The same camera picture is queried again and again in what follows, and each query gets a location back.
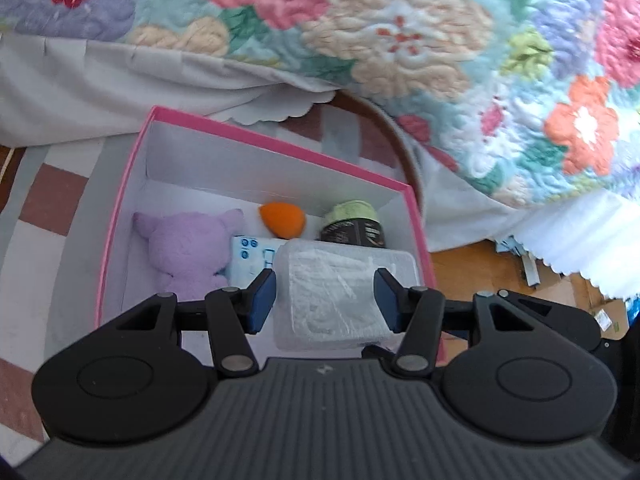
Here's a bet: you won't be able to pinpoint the white bed skirt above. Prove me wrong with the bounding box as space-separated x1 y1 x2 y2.
1 34 639 297

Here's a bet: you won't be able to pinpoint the blue wet wipes pack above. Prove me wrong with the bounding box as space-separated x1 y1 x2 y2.
226 236 285 288

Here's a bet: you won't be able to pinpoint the checkered grey rug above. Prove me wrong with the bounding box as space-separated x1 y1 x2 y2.
1 94 418 465

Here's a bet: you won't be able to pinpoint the pink cardboard box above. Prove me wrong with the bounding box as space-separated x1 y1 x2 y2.
94 105 446 366

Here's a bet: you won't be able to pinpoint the papers under bed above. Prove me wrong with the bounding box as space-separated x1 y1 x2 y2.
496 236 639 340

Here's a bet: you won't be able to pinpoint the green yarn ball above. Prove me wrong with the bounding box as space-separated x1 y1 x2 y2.
319 200 386 248

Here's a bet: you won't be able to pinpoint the floral quilt bedspread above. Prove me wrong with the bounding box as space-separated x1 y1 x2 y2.
1 0 639 206

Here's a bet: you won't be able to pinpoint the orange makeup sponge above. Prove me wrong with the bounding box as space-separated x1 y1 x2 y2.
258 203 306 240

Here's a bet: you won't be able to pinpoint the purple plush toy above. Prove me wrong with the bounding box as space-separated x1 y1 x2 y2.
134 209 244 301

